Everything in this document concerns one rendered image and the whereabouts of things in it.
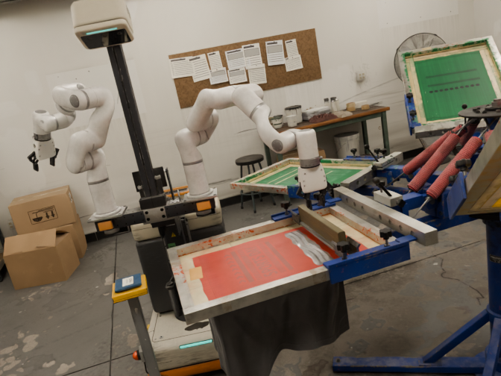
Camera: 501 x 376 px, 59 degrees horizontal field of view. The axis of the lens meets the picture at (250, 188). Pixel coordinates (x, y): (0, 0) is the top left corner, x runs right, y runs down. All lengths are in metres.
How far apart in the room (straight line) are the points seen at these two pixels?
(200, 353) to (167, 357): 0.18
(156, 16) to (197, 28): 0.47
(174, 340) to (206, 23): 3.79
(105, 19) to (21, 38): 3.58
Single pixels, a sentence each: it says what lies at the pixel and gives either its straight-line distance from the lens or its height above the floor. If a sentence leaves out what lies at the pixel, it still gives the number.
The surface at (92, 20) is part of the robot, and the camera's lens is 1.92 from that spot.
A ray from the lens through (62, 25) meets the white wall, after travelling 5.40.
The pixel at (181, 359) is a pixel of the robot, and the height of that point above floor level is 0.17.
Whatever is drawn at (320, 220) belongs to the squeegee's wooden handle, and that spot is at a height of 1.06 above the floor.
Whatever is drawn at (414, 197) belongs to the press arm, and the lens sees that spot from 1.92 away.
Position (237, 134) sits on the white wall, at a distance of 5.52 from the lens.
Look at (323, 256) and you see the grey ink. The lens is 1.66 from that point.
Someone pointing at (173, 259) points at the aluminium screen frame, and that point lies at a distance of 1.82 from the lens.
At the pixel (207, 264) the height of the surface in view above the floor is 0.96.
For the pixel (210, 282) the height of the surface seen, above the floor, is 0.96.
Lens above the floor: 1.68
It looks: 16 degrees down
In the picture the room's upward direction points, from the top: 11 degrees counter-clockwise
